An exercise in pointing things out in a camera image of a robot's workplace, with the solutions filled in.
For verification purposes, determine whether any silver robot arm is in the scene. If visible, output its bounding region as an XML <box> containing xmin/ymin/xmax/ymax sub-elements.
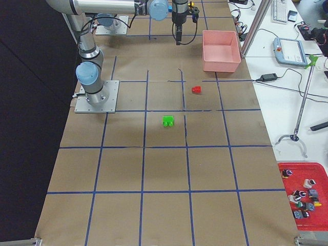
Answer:
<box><xmin>47</xmin><ymin>1</ymin><xmax>169</xmax><ymax>106</ymax></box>
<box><xmin>96</xmin><ymin>13</ymin><xmax>121</xmax><ymax>30</ymax></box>

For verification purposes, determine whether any white keyboard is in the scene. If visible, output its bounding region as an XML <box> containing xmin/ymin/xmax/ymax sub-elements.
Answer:
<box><xmin>271</xmin><ymin>0</ymin><xmax>288</xmax><ymax>24</ymax></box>

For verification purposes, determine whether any red toy block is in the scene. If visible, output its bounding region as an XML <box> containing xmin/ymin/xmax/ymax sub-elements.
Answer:
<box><xmin>191</xmin><ymin>86</ymin><xmax>202</xmax><ymax>94</ymax></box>

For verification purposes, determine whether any green toy block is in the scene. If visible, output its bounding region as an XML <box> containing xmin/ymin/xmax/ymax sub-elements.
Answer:
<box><xmin>162</xmin><ymin>115</ymin><xmax>174</xmax><ymax>127</ymax></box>

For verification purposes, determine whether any teach pendant tablet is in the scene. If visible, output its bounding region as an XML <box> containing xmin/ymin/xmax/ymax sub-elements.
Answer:
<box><xmin>273</xmin><ymin>37</ymin><xmax>308</xmax><ymax>67</ymax></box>

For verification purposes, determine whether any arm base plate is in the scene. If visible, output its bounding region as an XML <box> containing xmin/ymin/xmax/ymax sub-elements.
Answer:
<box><xmin>95</xmin><ymin>15</ymin><xmax>129</xmax><ymax>36</ymax></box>
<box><xmin>74</xmin><ymin>80</ymin><xmax>119</xmax><ymax>113</ymax></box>

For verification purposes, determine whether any aluminium frame post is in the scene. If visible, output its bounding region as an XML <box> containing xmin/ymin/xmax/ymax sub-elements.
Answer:
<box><xmin>240</xmin><ymin>0</ymin><xmax>272</xmax><ymax>58</ymax></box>

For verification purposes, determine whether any red tray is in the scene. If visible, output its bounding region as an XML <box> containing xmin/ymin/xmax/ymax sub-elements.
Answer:
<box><xmin>278</xmin><ymin>162</ymin><xmax>327</xmax><ymax>231</ymax></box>

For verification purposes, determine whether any black power adapter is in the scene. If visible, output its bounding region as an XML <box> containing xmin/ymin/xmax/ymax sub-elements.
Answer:
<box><xmin>259</xmin><ymin>73</ymin><xmax>278</xmax><ymax>82</ymax></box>

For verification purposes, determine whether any pink plastic box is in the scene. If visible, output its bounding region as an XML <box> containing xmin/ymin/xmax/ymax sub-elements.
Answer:
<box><xmin>202</xmin><ymin>30</ymin><xmax>241</xmax><ymax>73</ymax></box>

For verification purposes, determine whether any green handled reacher grabber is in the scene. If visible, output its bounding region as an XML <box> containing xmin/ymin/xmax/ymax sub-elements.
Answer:
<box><xmin>275</xmin><ymin>54</ymin><xmax>322</xmax><ymax>158</ymax></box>

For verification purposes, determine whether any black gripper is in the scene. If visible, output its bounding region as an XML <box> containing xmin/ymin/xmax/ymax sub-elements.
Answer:
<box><xmin>172</xmin><ymin>0</ymin><xmax>188</xmax><ymax>45</ymax></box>

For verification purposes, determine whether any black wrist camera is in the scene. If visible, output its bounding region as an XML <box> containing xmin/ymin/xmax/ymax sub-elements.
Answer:
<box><xmin>188</xmin><ymin>1</ymin><xmax>199</xmax><ymax>23</ymax></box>

